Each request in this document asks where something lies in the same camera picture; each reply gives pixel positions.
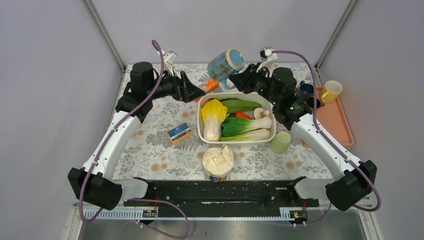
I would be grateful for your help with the napa cabbage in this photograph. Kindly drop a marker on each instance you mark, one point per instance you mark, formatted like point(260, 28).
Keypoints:
point(213, 114)

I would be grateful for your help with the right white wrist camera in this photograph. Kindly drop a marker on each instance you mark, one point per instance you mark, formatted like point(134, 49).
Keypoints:
point(267, 58)

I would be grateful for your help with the dark blue mug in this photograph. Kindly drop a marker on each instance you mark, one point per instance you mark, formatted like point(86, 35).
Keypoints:
point(305, 91)

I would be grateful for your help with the light green cup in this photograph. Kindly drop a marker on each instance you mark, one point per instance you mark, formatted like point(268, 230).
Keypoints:
point(280, 143)

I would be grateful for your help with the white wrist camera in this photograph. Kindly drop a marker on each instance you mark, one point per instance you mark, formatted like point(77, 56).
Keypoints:
point(267, 58)
point(169, 58)

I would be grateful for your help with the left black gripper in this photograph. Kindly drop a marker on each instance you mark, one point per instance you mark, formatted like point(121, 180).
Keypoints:
point(185, 89)

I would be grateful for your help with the red pepper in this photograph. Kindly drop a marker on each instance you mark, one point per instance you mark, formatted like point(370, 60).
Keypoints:
point(243, 116)

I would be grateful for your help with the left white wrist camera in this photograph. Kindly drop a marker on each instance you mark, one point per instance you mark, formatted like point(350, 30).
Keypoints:
point(169, 58)

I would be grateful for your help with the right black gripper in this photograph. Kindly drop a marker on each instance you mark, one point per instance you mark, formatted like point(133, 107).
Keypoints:
point(244, 80)

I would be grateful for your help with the white rectangular basin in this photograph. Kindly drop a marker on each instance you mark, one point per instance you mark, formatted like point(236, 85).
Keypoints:
point(253, 96)

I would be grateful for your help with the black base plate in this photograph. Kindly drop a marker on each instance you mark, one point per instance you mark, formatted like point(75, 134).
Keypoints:
point(227, 199)

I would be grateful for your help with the green leaf vegetable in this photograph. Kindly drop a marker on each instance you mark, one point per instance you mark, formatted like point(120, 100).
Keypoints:
point(235, 105)

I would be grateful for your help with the paper covered can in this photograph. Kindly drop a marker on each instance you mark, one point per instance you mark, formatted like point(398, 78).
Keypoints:
point(218, 163)

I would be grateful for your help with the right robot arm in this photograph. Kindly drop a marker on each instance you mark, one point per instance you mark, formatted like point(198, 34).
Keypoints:
point(352, 179)

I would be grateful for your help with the light blue floral mug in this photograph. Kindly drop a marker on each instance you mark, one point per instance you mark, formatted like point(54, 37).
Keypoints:
point(229, 62)

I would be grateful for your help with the king oyster mushroom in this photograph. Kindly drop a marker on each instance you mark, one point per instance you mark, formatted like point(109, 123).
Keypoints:
point(260, 113)

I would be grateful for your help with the bok choy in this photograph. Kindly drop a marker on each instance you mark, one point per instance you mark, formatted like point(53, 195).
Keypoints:
point(240, 126)
point(255, 135)

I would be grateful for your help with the pink tray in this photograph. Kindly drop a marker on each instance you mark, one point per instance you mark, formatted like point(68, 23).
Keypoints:
point(332, 117)

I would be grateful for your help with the blue orange box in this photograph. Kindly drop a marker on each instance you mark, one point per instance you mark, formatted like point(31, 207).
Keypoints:
point(179, 133)

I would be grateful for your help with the small brown mug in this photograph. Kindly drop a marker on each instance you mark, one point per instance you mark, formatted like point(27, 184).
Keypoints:
point(312, 102)

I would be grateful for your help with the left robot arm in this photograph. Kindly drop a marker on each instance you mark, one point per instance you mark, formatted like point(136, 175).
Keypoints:
point(92, 183)

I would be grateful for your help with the lower bok choy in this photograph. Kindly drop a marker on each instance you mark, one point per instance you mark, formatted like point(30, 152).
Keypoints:
point(255, 135)

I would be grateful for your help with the yellow mug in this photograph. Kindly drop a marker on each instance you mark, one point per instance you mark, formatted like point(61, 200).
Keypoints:
point(330, 91)

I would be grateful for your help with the upper bok choy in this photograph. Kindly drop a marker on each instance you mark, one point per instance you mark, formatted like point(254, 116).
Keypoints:
point(240, 126)

